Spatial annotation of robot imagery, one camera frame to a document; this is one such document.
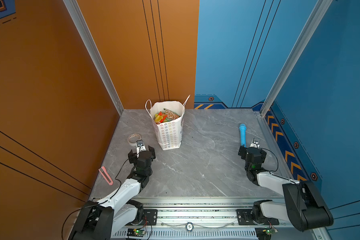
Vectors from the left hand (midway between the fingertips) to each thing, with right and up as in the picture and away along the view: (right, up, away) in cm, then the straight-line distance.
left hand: (141, 147), depth 85 cm
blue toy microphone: (+67, +10, +20) cm, 71 cm away
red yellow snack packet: (+13, +17, +1) cm, 22 cm away
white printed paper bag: (+16, +8, +2) cm, 18 cm away
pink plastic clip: (-23, -15, +3) cm, 28 cm away
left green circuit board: (+2, -38, -15) cm, 41 cm away
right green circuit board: (+63, -39, -15) cm, 76 cm away
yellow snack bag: (+9, +17, +4) cm, 20 cm away
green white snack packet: (+17, +19, +6) cm, 26 cm away
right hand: (+65, 0, +4) cm, 65 cm away
